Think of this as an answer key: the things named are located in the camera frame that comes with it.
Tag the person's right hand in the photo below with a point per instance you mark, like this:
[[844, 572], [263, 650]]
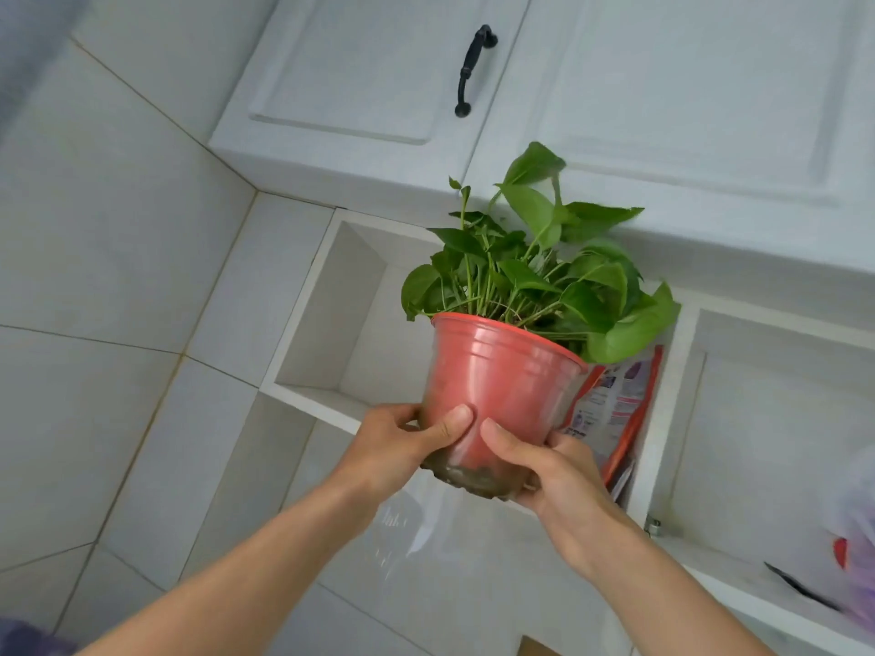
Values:
[[567, 491]]

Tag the person's left hand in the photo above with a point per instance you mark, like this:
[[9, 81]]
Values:
[[383, 450]]

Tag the person's right thumb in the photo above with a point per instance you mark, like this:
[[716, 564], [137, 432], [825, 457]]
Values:
[[506, 444]]

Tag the person's left thumb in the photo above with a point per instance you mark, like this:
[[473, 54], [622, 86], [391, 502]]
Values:
[[448, 426]]

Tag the red plastic flower pot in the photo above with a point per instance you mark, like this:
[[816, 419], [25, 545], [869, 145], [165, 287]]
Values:
[[499, 382]]

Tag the person's left forearm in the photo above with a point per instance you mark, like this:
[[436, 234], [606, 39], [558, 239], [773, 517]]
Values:
[[246, 573]]

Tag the person's right forearm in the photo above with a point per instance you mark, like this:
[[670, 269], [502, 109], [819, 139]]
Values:
[[656, 594]]

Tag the red and white packet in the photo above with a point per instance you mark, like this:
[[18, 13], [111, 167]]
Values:
[[619, 409]]

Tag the white open shelf unit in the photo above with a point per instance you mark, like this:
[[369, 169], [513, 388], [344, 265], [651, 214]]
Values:
[[335, 334]]

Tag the small metal fitting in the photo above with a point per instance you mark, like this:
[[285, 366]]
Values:
[[653, 526]]

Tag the green leafy plant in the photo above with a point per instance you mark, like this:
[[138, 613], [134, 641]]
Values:
[[547, 280]]

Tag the brown cardboard piece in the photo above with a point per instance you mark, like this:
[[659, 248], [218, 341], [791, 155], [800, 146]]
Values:
[[533, 647]]

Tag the black flat tool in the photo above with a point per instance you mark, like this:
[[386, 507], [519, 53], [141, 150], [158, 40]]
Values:
[[800, 586]]

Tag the translucent plastic bag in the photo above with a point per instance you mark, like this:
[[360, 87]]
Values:
[[854, 532]]

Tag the plain white cabinet door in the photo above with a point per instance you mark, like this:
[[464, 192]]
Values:
[[690, 102]]

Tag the purple clothing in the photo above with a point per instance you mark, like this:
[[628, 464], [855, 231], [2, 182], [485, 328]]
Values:
[[31, 638]]

